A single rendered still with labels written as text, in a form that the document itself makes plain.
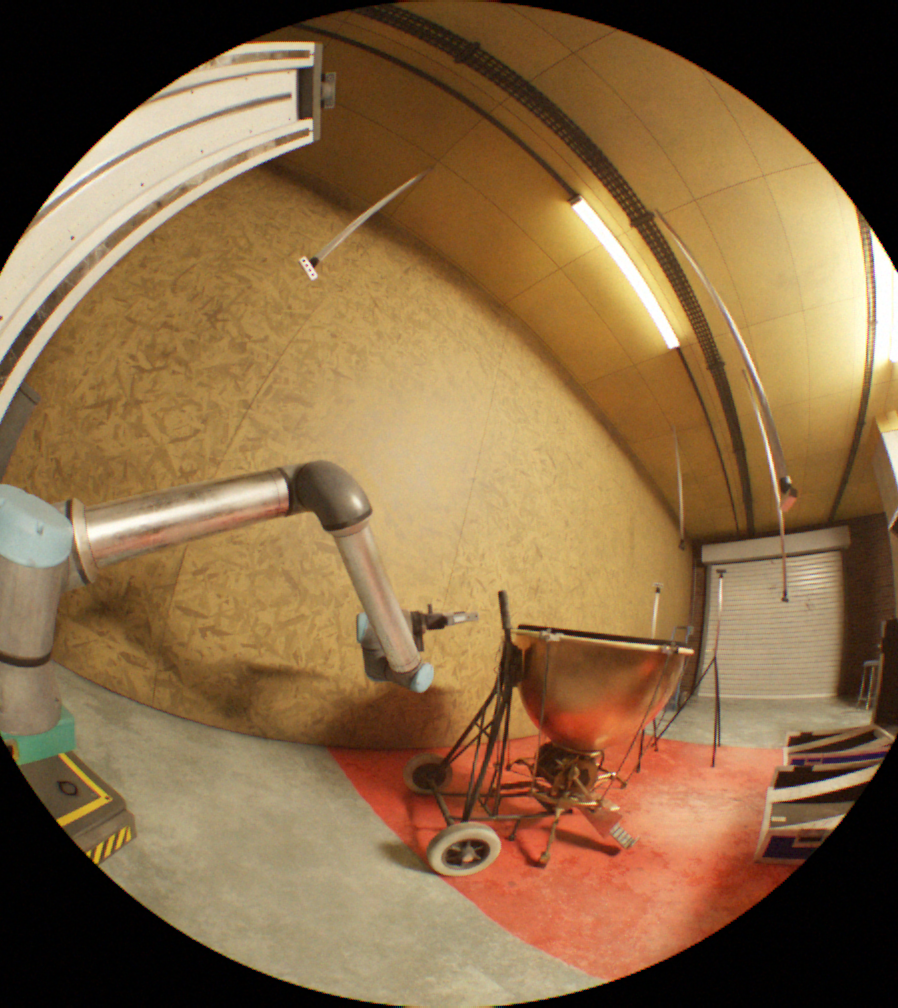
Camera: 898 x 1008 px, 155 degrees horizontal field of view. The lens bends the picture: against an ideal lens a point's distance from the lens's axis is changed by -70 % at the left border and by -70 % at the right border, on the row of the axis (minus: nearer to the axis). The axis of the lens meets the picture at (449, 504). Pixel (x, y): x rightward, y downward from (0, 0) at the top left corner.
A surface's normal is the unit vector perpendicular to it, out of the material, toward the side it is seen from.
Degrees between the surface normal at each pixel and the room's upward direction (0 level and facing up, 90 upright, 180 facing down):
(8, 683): 70
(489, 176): 180
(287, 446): 90
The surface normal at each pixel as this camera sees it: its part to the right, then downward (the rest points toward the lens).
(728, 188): -0.23, 0.91
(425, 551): 0.61, -0.14
